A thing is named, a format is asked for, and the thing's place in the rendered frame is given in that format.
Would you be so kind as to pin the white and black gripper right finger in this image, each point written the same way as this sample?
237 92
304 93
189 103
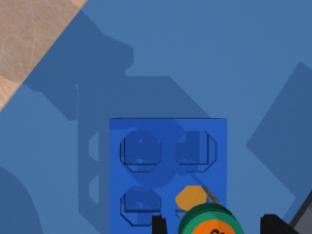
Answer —
272 224

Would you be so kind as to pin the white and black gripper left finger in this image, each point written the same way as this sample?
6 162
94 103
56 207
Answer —
159 225

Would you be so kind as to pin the blue flat mat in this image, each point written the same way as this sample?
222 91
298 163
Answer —
248 61

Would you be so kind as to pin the blue tube rack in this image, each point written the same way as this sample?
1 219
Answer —
151 160

